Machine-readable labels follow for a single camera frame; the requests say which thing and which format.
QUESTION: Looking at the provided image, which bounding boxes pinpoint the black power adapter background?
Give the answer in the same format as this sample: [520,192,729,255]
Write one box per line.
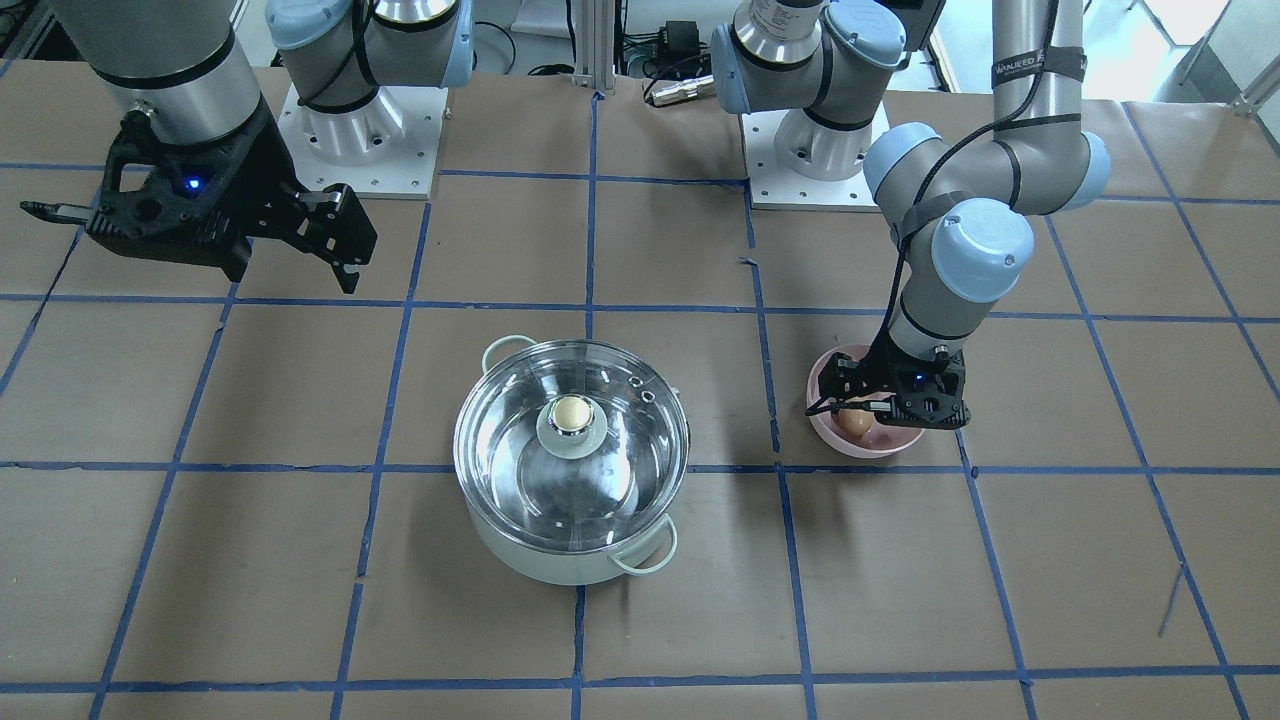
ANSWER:
[658,20,701,61]

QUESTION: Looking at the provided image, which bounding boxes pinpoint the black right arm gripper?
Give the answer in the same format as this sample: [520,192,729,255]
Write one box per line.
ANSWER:
[20,101,378,295]

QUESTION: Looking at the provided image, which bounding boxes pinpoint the glass pot lid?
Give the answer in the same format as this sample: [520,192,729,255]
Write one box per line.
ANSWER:
[453,340,690,553]

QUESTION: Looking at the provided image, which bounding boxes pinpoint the aluminium frame post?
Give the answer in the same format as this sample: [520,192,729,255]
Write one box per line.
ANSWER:
[570,1,620,96]

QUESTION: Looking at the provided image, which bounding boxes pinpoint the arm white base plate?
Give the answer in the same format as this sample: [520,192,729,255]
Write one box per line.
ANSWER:
[278,86,449,200]
[739,105,890,213]

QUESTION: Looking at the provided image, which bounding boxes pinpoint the beige egg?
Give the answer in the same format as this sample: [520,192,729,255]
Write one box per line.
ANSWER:
[835,409,876,439]

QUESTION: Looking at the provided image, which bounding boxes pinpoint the silver cylindrical connector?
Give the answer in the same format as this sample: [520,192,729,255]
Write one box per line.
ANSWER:
[643,76,716,108]

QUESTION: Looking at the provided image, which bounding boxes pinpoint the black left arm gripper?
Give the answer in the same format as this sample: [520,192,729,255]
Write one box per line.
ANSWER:
[805,331,972,430]

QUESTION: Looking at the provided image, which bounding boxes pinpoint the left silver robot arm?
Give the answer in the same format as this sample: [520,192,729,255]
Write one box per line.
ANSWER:
[710,1,1111,429]

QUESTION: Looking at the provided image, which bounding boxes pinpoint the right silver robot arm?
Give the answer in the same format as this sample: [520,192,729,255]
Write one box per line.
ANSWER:
[20,1,474,293]

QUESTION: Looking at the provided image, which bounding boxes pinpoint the pink plastic bowl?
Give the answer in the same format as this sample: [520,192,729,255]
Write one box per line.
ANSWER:
[805,345,925,459]

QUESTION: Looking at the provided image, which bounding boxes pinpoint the pale green cooking pot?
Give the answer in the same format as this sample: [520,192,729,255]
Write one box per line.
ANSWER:
[453,334,691,587]

